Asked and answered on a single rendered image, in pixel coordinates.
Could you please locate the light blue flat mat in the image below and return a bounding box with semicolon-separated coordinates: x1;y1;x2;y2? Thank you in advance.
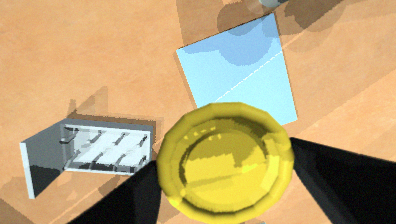
176;13;297;125

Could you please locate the yellow plate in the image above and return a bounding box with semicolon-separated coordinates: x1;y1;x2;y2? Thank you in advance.
156;102;295;224

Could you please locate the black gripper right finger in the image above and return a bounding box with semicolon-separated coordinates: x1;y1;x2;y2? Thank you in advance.
289;137;396;224

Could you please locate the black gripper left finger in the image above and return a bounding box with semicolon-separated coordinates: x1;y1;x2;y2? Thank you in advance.
66;160;162;224

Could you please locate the grey dish rack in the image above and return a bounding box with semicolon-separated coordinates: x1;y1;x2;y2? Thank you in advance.
20;118;153;199

